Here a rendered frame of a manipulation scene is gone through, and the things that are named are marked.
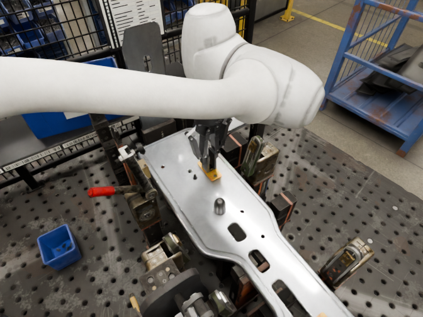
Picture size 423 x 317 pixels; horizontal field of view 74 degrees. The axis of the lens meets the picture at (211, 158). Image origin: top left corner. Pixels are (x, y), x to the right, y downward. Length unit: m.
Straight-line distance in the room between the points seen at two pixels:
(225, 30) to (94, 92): 0.26
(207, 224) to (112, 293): 0.44
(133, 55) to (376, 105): 2.26
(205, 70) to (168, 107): 0.18
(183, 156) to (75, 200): 0.55
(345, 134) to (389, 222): 1.45
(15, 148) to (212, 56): 0.72
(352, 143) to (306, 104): 2.12
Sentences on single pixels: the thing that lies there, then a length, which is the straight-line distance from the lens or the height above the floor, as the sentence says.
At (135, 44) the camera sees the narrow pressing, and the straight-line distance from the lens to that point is 0.82.
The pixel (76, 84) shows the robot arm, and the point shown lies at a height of 1.47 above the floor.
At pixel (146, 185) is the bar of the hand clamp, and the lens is 0.71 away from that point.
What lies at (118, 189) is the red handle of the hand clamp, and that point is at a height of 1.11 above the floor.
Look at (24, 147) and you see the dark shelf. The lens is 1.03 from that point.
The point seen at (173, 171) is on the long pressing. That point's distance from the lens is 0.85.
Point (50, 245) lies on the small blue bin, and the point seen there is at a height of 0.72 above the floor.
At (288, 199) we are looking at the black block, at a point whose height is 0.99.
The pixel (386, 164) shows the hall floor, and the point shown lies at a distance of 2.53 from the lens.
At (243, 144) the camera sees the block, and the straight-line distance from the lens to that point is 0.94.
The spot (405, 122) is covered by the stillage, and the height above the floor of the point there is 0.16.
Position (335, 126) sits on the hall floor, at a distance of 2.66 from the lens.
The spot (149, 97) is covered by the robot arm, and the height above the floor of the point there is 1.45.
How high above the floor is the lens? 1.66
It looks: 50 degrees down
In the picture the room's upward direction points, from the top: straight up
